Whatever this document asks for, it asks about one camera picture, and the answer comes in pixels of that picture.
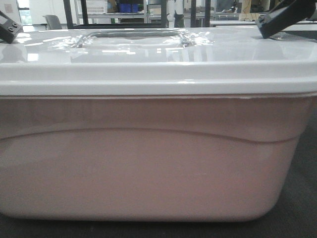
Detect white background table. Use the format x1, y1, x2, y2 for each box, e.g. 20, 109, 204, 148
210, 20, 317, 27

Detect blue bins on far shelf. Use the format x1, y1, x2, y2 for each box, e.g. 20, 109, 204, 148
118, 3, 139, 13

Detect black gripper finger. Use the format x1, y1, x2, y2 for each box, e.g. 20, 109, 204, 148
0, 11, 22, 44
255, 0, 316, 39

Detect white lidded storage bin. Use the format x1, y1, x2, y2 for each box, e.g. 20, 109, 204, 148
0, 26, 317, 221

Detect black metal frame rack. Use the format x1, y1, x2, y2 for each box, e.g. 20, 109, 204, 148
63, 0, 198, 29

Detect grey office chair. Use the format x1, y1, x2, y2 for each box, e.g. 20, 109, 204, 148
43, 14, 62, 30

